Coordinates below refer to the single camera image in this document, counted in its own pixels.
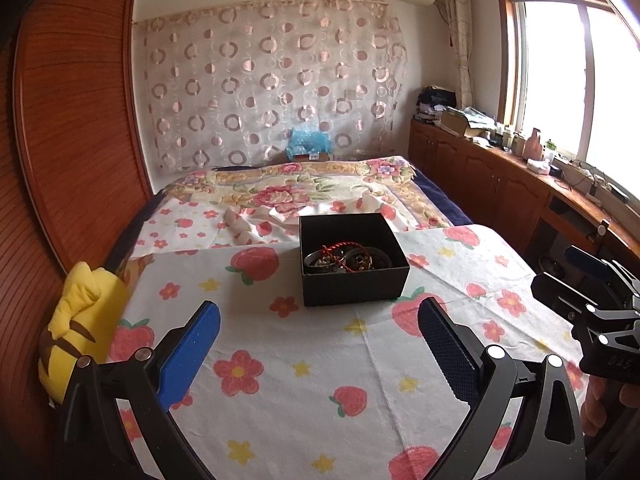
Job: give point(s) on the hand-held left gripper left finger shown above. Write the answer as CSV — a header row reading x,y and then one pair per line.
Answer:
x,y
190,355

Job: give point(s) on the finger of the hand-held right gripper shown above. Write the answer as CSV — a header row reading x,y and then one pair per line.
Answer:
x,y
560,292
587,260

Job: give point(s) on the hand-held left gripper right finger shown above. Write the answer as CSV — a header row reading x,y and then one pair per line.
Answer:
x,y
447,350

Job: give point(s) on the black jewelry box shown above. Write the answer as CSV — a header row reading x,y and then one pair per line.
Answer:
x,y
350,287

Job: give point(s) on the person's right hand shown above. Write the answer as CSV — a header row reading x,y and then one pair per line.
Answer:
x,y
612,405

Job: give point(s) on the small black box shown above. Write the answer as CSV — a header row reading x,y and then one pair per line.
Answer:
x,y
619,192

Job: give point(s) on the white box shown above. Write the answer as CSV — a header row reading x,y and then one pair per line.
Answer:
x,y
575,177

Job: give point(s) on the white tissue pack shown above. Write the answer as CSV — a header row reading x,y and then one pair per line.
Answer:
x,y
537,166

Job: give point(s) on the strawberry print bed sheet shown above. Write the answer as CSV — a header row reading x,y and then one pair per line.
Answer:
x,y
300,350

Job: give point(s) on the yellow plush toy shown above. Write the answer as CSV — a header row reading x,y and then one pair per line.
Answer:
x,y
85,305

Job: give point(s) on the pink bottle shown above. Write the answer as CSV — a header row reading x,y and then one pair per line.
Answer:
x,y
532,146

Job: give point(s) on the wooden cabinet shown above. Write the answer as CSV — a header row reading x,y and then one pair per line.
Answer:
x,y
475,180

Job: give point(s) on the row of small bottles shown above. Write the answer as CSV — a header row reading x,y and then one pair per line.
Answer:
x,y
507,139

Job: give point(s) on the navy bed sheet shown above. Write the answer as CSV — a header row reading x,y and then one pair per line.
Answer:
x,y
442,200

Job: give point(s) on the cardboard box with papers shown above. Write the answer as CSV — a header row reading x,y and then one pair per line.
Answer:
x,y
462,122

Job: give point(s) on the floral blanket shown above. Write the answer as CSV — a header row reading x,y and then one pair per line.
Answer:
x,y
280,190

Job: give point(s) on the window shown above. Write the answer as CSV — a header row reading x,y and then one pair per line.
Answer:
x,y
565,60

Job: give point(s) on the small cardboard box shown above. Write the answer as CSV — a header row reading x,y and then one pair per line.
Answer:
x,y
312,156

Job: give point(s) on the blue plastic bag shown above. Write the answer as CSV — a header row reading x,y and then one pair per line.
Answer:
x,y
310,141

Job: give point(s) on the wooden wardrobe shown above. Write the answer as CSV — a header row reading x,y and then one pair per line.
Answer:
x,y
75,135

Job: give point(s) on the patterned window curtain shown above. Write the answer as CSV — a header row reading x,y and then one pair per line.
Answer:
x,y
460,35

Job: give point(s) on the circle pattern wall curtain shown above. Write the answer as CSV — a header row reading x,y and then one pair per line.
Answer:
x,y
250,85

